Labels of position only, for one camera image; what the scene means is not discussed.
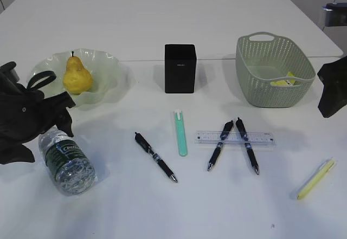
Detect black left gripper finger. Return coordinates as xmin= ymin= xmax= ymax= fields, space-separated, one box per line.
xmin=40 ymin=92 xmax=76 ymax=114
xmin=55 ymin=111 xmax=74 ymax=137

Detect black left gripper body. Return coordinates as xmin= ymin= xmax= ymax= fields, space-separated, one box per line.
xmin=1 ymin=83 xmax=59 ymax=165

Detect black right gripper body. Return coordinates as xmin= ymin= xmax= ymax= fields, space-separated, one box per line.
xmin=317 ymin=57 xmax=346 ymax=118

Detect yellow pear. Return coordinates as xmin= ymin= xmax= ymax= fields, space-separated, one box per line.
xmin=63 ymin=51 xmax=93 ymax=94

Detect clear water bottle green label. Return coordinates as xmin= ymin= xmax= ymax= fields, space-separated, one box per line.
xmin=38 ymin=127 xmax=97 ymax=196

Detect yellow sticky note packet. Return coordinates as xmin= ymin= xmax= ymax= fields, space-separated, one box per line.
xmin=270 ymin=79 xmax=295 ymax=87

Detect yellow pen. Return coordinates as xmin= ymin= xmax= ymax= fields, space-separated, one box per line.
xmin=296 ymin=158 xmax=336 ymax=200

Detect mint green pen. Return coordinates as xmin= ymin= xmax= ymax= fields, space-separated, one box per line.
xmin=174 ymin=109 xmax=188 ymax=157

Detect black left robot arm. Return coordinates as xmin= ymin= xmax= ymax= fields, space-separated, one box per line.
xmin=1 ymin=61 xmax=75 ymax=165

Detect green woven plastic basket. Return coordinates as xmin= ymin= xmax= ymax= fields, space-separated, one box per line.
xmin=235 ymin=32 xmax=316 ymax=108

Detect frosted green wavy plate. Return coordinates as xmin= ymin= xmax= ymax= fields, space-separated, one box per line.
xmin=27 ymin=48 xmax=123 ymax=107

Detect black pen left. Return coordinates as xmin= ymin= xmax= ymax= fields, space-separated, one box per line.
xmin=134 ymin=132 xmax=178 ymax=183

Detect black pen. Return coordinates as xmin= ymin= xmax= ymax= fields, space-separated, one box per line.
xmin=235 ymin=118 xmax=260 ymax=175
xmin=134 ymin=132 xmax=178 ymax=183
xmin=207 ymin=120 xmax=234 ymax=171

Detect black pen right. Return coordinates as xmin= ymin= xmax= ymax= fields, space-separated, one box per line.
xmin=235 ymin=118 xmax=260 ymax=175

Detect black pen middle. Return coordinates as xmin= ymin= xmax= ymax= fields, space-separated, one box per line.
xmin=207 ymin=120 xmax=234 ymax=171

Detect black square pen holder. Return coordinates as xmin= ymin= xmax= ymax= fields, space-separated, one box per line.
xmin=164 ymin=44 xmax=197 ymax=94

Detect clear plastic ruler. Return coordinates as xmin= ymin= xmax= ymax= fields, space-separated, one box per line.
xmin=195 ymin=131 xmax=276 ymax=146

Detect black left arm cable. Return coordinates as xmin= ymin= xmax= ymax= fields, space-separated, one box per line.
xmin=26 ymin=70 xmax=56 ymax=91

